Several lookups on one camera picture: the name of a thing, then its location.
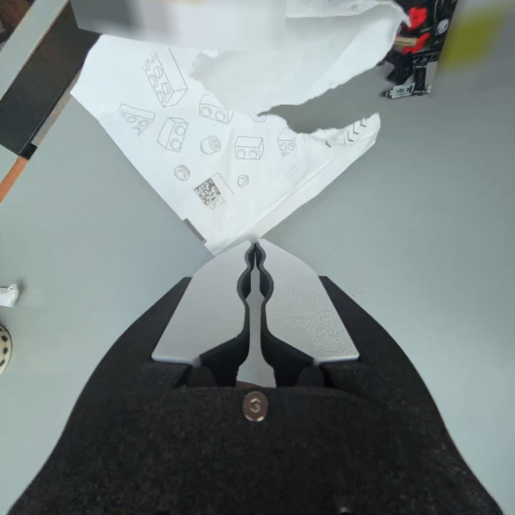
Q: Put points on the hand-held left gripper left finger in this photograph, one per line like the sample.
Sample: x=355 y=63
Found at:
x=197 y=318

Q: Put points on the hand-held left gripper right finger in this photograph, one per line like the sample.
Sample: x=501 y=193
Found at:
x=309 y=318

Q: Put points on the white brick-print paper bag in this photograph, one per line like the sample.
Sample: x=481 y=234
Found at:
x=161 y=161

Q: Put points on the grey desk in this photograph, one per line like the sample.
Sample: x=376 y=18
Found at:
x=402 y=241

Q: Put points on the white paper scrap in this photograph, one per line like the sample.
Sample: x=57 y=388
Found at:
x=9 y=294

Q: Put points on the spotted round object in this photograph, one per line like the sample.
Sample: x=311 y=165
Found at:
x=4 y=350

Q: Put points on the dark grey box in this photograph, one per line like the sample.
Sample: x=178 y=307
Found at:
x=36 y=92

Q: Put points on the black toy box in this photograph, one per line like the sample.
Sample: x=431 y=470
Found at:
x=418 y=48

